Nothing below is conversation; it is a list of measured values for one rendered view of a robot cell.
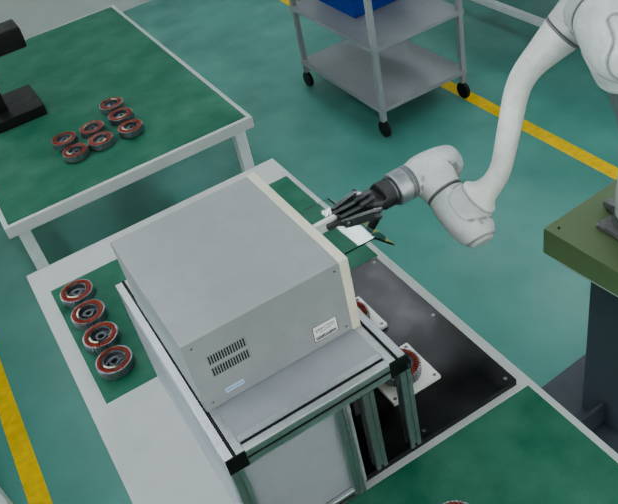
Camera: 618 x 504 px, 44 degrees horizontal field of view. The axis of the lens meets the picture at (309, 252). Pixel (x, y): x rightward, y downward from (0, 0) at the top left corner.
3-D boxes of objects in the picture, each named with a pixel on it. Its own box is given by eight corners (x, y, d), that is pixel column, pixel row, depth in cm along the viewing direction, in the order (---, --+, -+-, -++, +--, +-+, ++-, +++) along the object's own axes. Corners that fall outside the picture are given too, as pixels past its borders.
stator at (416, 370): (405, 349, 210) (404, 340, 208) (430, 374, 202) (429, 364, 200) (371, 369, 207) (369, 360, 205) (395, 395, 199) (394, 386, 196)
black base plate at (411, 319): (376, 261, 245) (375, 256, 243) (516, 384, 199) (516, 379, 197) (247, 332, 231) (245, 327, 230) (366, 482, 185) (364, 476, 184)
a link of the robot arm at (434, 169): (401, 154, 197) (431, 193, 193) (449, 130, 202) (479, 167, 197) (394, 177, 207) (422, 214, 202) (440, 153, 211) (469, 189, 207)
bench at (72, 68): (151, 113, 509) (113, 4, 462) (286, 248, 377) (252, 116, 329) (-10, 183, 477) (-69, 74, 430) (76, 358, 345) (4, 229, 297)
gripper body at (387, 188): (402, 209, 198) (372, 225, 195) (383, 195, 204) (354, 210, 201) (399, 186, 193) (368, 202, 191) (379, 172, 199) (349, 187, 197)
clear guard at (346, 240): (347, 205, 227) (344, 189, 223) (394, 245, 209) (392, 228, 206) (250, 255, 217) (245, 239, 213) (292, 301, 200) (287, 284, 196)
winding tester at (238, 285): (270, 234, 205) (253, 171, 192) (361, 325, 174) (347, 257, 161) (136, 303, 194) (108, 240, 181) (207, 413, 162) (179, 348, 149)
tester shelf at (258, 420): (264, 224, 216) (260, 211, 213) (408, 368, 168) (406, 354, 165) (120, 297, 204) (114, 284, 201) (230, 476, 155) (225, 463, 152)
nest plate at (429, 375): (407, 345, 213) (406, 342, 212) (441, 378, 202) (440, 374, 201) (362, 372, 208) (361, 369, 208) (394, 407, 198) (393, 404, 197)
